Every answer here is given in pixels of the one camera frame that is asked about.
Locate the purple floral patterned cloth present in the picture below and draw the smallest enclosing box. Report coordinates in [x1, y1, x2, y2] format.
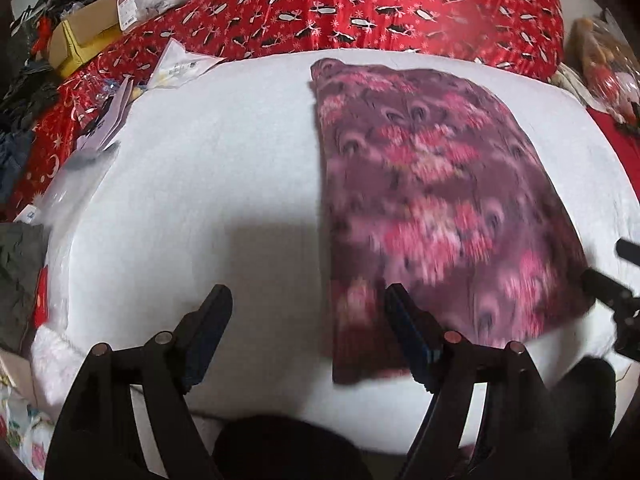
[310, 58, 591, 385]

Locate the pile of dark clothes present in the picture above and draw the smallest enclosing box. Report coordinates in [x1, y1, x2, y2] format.
[1, 0, 96, 120]

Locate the dark green cloth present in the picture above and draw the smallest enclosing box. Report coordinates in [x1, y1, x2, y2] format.
[0, 222, 48, 353]

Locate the clear bag with red items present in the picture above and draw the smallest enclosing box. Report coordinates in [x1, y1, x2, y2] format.
[570, 18, 639, 136]

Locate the white folding mat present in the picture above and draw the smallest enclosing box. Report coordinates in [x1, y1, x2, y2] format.
[32, 50, 639, 455]

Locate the red satin patterned blanket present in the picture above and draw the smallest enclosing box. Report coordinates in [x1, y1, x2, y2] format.
[60, 0, 566, 111]

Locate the red star patterned cloth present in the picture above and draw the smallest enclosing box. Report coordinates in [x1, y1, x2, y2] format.
[1, 70, 131, 220]

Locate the white paper packet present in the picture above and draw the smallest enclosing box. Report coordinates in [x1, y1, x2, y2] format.
[146, 39, 224, 90]

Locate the brown cardboard box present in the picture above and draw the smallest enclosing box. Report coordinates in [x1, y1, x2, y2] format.
[46, 0, 122, 79]

